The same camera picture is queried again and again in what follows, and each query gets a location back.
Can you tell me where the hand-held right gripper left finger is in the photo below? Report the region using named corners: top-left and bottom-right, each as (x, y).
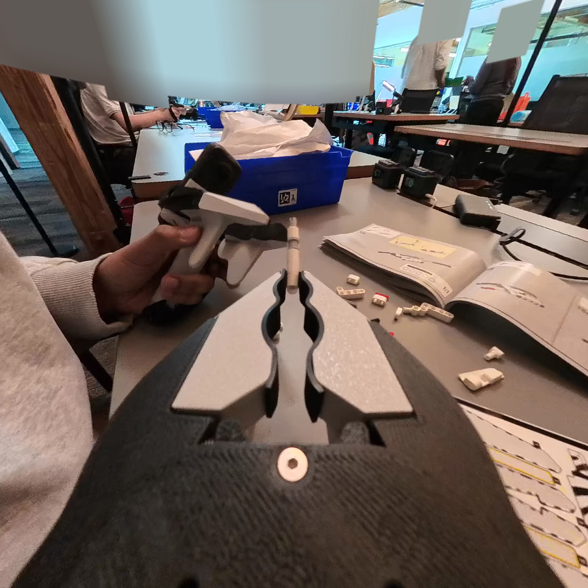
top-left (171, 270), bottom-right (288, 442)

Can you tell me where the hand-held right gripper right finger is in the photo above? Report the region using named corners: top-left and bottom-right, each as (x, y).
top-left (298, 270), bottom-right (415, 442)

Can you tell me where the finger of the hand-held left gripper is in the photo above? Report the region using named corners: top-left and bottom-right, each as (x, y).
top-left (200, 192), bottom-right (288, 243)
top-left (219, 239), bottom-right (278, 289)

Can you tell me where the white lego beam assembly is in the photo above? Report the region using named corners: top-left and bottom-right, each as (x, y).
top-left (394, 302), bottom-right (455, 323)

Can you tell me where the lego instruction booklet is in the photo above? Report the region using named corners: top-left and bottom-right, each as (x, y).
top-left (320, 224), bottom-right (588, 378)

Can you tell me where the white lego panel piece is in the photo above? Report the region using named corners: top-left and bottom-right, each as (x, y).
top-left (458, 367), bottom-right (505, 392)

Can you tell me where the person's left hand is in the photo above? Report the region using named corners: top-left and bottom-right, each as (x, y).
top-left (94, 225), bottom-right (217, 319)

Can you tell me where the white desk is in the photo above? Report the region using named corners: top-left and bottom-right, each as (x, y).
top-left (130, 128), bottom-right (383, 199)

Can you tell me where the blue bin with tag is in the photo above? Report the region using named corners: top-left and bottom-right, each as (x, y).
top-left (184, 142), bottom-right (354, 216)

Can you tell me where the white crumpled paper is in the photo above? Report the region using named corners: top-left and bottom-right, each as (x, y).
top-left (219, 110), bottom-right (333, 160)

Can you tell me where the black tripod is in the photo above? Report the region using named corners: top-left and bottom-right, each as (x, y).
top-left (0, 138), bottom-right (80, 258)

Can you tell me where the black power adapter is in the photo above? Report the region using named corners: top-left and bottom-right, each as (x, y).
top-left (454, 194), bottom-right (502, 226)

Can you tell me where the black laptop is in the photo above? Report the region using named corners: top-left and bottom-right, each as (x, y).
top-left (399, 88), bottom-right (438, 114)

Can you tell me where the striped sticker sheet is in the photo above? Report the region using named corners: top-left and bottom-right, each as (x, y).
top-left (459, 399), bottom-right (588, 580)

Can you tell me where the wood edged desk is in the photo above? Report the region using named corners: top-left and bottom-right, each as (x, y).
top-left (394, 123), bottom-right (588, 157)

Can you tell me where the black mesh office chair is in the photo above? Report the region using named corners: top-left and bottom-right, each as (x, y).
top-left (503, 74), bottom-right (588, 205)

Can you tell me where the wooden post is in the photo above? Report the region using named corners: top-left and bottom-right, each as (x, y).
top-left (0, 64), bottom-right (122, 259)

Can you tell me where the black cable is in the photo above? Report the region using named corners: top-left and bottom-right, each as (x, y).
top-left (498, 227), bottom-right (588, 282)

